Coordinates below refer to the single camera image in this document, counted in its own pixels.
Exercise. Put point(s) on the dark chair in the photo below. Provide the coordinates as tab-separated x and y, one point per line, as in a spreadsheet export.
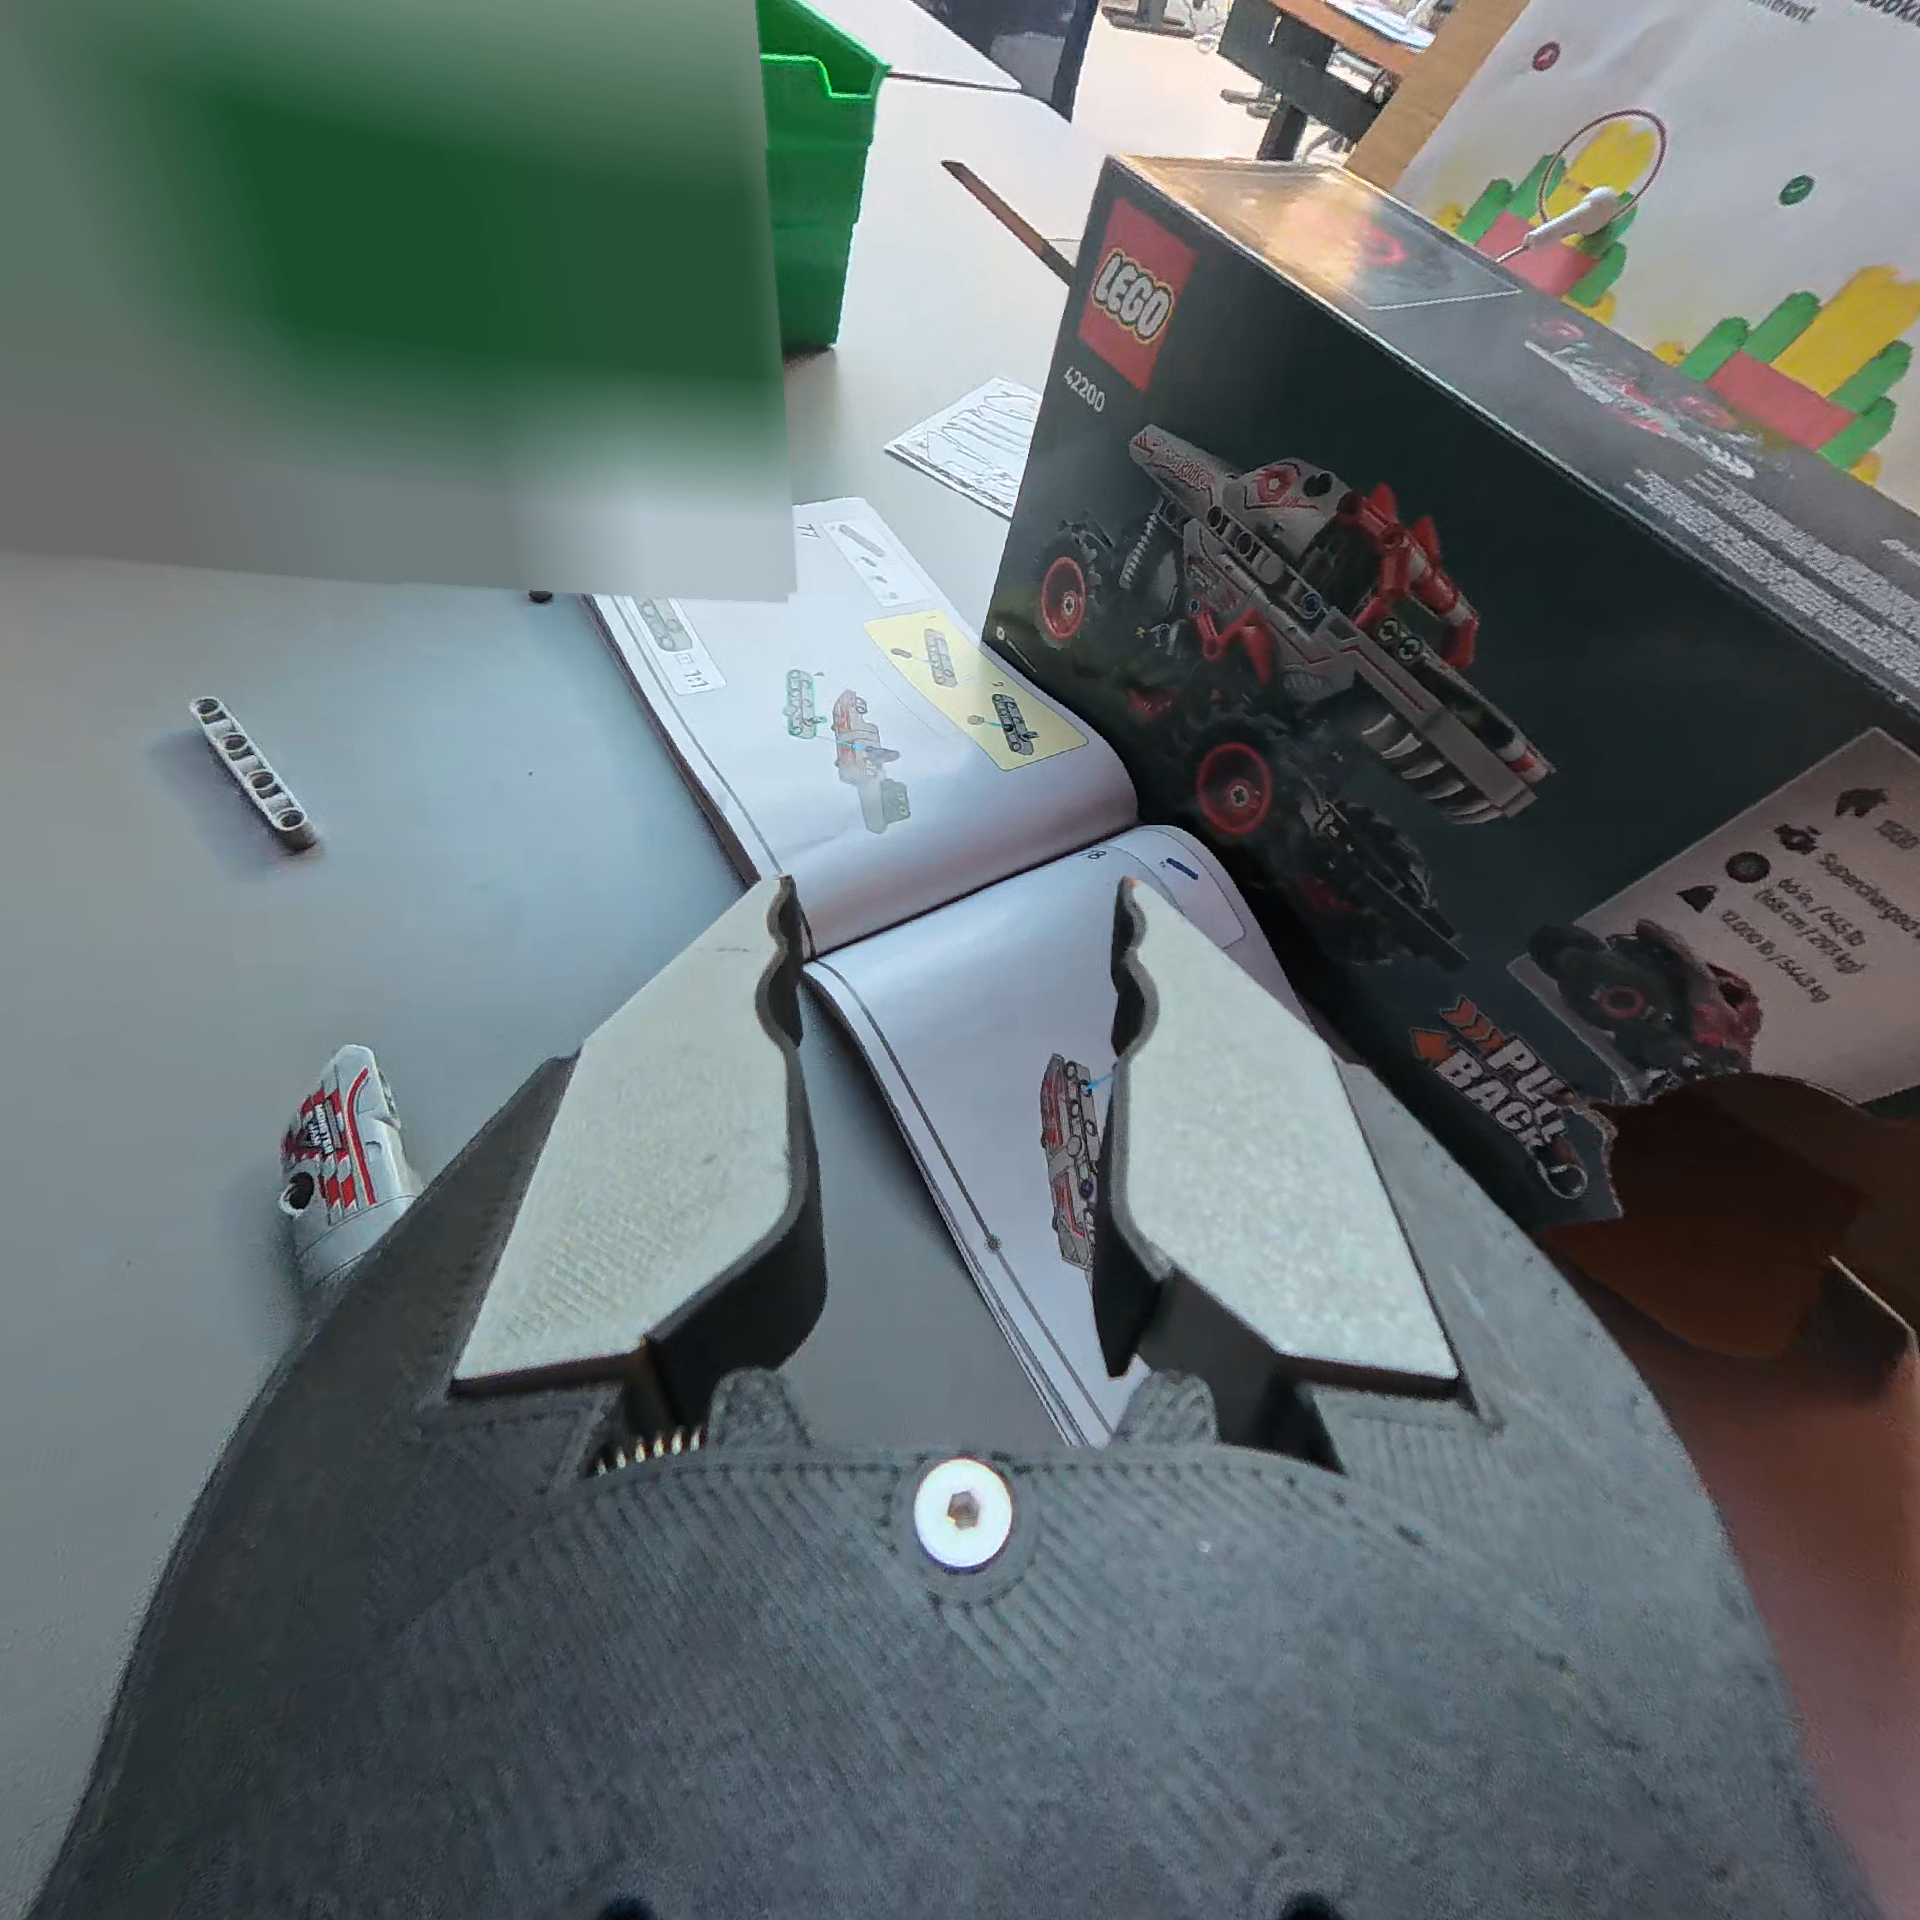
1020	45

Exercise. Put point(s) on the brown wooden strip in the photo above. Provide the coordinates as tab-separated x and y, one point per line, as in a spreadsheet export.
1010	221

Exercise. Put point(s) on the white sticker sheet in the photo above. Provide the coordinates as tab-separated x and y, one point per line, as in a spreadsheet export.
968	447

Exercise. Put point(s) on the dark lego set box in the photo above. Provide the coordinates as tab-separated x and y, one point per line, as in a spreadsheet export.
1575	600

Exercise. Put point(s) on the white poster with brick drawings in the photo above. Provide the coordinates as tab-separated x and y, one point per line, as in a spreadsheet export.
1695	166

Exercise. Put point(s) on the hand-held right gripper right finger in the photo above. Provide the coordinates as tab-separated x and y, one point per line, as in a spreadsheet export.
1276	1171

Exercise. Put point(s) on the wooden background table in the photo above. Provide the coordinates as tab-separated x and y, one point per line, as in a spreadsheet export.
1335	54

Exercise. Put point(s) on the open lego instruction booklet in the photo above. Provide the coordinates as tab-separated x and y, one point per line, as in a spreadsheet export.
931	722

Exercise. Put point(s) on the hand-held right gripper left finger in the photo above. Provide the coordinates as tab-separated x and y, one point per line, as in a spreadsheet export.
645	1156

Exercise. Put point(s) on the grey lego beam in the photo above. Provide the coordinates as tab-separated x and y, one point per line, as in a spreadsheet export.
254	773

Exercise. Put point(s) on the grey stickered lego panel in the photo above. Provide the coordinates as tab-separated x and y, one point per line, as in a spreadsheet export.
342	1162

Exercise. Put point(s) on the green plastic bin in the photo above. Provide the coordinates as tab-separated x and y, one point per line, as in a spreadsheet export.
819	166

